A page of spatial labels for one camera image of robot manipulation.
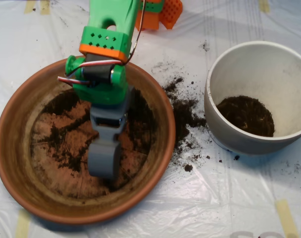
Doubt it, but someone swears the dark soil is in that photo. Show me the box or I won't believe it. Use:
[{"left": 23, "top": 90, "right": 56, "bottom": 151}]
[
  {"left": 38, "top": 86, "right": 158, "bottom": 193},
  {"left": 216, "top": 95, "right": 275, "bottom": 138}
]

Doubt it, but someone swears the spilled soil pile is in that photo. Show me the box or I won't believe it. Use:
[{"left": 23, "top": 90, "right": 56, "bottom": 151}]
[{"left": 164, "top": 76, "right": 207, "bottom": 152}]

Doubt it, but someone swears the terracotta plant saucer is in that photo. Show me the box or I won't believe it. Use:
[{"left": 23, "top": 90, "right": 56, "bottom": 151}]
[{"left": 0, "top": 57, "right": 176, "bottom": 225}]

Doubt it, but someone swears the white ceramic pot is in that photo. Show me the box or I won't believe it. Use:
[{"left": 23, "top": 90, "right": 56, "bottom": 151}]
[{"left": 204, "top": 41, "right": 301, "bottom": 156}]

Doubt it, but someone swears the clear plastic cover sheet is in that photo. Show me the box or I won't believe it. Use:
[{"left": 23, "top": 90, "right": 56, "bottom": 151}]
[{"left": 0, "top": 0, "right": 301, "bottom": 238}]

